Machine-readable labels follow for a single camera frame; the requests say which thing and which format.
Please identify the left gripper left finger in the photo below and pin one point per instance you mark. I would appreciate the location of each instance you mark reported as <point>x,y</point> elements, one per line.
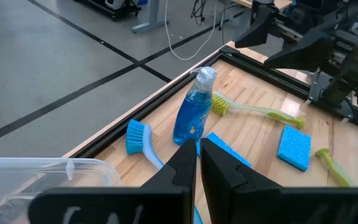
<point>166,193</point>

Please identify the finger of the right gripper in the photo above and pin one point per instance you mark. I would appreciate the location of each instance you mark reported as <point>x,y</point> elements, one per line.
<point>306,53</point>
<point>258,28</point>

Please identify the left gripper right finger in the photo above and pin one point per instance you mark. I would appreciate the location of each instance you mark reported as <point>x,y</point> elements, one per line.
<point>235,193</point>

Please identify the blue dish brush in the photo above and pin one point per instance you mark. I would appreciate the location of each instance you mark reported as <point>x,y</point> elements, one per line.
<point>135,137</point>

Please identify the blue dish soap bottle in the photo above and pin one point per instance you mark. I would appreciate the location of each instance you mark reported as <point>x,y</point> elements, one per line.
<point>191,115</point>

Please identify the yellow-green dish brush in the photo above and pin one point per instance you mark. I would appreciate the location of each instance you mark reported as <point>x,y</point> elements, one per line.
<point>337,171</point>
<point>219,104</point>

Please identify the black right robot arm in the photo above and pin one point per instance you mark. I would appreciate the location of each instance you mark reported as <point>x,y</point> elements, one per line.
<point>334,93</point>

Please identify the blue kitchen sponge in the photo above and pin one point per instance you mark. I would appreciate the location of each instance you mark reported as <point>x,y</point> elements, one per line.
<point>294,147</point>
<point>228,149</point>

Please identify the grey desk leg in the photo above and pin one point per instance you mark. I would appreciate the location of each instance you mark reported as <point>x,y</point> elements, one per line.
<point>151,15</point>

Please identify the clear plastic bin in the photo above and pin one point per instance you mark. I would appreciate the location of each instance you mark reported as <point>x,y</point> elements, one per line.
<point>42,177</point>

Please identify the black equipment cart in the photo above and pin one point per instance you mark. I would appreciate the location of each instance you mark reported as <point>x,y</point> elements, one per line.
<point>113,9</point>

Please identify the black table edge frame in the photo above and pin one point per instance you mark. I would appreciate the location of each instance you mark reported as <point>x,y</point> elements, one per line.
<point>120,126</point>

